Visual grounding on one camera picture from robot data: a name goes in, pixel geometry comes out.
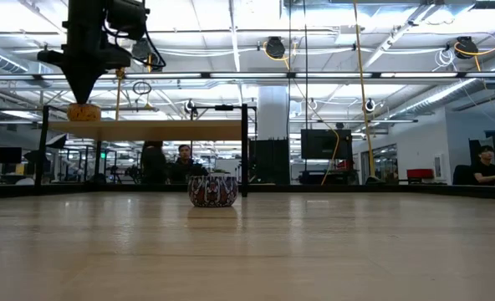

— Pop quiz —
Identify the red patterned candle tin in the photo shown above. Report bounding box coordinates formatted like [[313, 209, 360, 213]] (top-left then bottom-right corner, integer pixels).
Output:
[[187, 174, 239, 208]]

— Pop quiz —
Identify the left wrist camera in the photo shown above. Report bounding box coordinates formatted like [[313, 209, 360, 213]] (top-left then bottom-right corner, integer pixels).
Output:
[[105, 0, 148, 41]]

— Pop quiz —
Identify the wooden shelf with black legs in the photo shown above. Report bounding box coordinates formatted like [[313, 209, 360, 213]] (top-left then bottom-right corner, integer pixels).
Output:
[[33, 104, 251, 197]]

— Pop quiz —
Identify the black background monitor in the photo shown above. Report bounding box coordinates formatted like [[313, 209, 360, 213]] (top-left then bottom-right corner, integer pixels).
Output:
[[0, 146, 23, 165]]

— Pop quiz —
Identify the red seat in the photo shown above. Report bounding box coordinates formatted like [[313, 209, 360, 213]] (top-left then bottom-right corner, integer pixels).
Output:
[[406, 168, 435, 181]]

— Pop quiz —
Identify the black office chair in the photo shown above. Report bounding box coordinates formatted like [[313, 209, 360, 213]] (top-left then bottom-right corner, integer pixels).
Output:
[[452, 164, 474, 186], [140, 140, 169, 185]]

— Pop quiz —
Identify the long ceiling light strip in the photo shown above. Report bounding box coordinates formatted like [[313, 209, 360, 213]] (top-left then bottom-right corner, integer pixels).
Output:
[[0, 71, 495, 81]]

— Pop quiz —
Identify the yellow hanging cable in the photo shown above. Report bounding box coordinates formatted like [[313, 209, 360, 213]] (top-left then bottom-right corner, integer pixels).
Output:
[[353, 0, 382, 185]]

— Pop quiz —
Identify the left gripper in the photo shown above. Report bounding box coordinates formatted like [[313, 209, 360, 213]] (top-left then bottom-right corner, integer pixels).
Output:
[[37, 24, 132, 105]]

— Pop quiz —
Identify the orange patterned candle tin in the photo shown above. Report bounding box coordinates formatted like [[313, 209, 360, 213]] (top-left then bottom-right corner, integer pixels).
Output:
[[66, 103, 102, 122]]

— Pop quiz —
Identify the black wall screen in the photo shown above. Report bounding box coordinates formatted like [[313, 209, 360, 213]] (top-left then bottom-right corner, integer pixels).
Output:
[[300, 128, 353, 161]]

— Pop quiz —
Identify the person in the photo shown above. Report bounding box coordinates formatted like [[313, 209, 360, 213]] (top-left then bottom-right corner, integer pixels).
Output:
[[167, 144, 209, 185], [471, 145, 495, 186]]

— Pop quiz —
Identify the yellow reel cable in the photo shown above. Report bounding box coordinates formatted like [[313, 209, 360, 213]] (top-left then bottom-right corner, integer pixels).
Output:
[[291, 79, 341, 186]]

